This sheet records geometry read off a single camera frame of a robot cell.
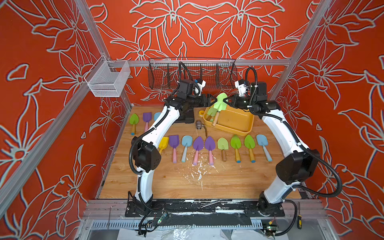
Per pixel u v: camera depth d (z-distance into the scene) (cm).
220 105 79
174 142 98
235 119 109
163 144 98
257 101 61
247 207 73
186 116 106
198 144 98
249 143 98
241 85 71
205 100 70
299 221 69
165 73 101
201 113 113
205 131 104
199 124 104
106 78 92
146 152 49
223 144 97
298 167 44
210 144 98
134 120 111
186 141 98
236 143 97
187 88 63
